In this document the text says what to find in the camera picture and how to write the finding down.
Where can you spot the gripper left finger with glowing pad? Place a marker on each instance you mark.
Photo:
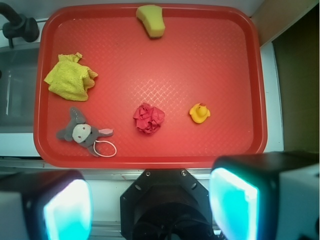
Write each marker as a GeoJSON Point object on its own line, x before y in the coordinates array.
{"type": "Point", "coordinates": [49, 205]}

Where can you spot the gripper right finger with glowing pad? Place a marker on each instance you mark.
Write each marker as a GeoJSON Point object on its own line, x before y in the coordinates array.
{"type": "Point", "coordinates": [267, 196]}

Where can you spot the yellow cloth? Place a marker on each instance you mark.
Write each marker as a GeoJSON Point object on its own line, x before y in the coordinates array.
{"type": "Point", "coordinates": [69, 79]}

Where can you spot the crumpled red cloth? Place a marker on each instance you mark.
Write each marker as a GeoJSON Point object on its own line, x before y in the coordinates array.
{"type": "Point", "coordinates": [148, 119]}

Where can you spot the grey plush elephant toy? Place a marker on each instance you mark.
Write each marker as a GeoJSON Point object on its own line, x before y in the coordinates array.
{"type": "Point", "coordinates": [84, 134]}

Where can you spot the yellow rubber duck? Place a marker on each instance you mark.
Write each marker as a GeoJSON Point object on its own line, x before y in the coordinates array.
{"type": "Point", "coordinates": [199, 113]}

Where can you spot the red plastic tray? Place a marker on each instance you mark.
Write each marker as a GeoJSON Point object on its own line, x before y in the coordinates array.
{"type": "Point", "coordinates": [208, 54]}

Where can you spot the metal sink basin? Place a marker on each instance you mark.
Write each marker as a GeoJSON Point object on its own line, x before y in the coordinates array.
{"type": "Point", "coordinates": [18, 75]}

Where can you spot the black faucet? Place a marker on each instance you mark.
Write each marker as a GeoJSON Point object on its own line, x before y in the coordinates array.
{"type": "Point", "coordinates": [18, 25]}

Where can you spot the yellow sponge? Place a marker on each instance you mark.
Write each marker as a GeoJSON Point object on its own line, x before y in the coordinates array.
{"type": "Point", "coordinates": [151, 17]}

